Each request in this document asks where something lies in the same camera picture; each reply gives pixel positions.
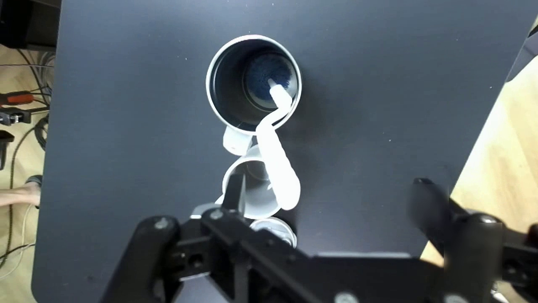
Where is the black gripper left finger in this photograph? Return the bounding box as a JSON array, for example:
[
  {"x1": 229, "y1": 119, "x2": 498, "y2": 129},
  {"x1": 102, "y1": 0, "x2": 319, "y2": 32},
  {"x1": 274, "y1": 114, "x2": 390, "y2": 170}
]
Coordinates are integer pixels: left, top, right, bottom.
[{"x1": 99, "y1": 207, "x2": 316, "y2": 303}]

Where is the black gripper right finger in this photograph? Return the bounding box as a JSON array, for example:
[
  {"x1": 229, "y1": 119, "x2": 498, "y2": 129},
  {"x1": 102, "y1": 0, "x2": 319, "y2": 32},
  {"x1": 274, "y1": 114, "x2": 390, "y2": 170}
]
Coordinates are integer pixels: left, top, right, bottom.
[{"x1": 407, "y1": 176, "x2": 538, "y2": 303}]

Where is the white plastic spoon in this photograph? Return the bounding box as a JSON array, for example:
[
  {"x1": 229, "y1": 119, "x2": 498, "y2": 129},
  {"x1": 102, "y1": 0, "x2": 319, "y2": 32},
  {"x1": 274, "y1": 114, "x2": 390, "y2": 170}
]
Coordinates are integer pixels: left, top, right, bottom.
[{"x1": 254, "y1": 77, "x2": 302, "y2": 212}]

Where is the stainless steel flask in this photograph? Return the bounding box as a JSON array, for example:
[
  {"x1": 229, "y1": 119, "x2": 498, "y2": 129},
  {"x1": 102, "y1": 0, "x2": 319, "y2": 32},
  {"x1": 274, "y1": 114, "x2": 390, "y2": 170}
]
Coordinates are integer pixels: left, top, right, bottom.
[{"x1": 203, "y1": 33, "x2": 304, "y2": 222}]

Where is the white ceramic mug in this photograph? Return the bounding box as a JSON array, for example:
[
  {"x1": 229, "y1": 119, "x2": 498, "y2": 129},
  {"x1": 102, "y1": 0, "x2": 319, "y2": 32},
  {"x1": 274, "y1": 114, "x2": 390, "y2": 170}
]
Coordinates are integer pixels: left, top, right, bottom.
[{"x1": 192, "y1": 202, "x2": 299, "y2": 249}]

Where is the black floor cable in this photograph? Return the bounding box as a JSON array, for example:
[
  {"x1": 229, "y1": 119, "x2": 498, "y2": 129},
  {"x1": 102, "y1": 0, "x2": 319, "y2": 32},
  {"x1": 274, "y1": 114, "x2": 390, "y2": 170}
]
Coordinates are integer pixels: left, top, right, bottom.
[{"x1": 0, "y1": 49, "x2": 55, "y2": 266}]

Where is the red handled tool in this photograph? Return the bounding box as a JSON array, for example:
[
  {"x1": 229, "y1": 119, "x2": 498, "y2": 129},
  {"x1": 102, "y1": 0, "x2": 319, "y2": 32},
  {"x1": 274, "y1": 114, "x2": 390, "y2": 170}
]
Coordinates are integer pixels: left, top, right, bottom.
[{"x1": 0, "y1": 91, "x2": 37, "y2": 107}]

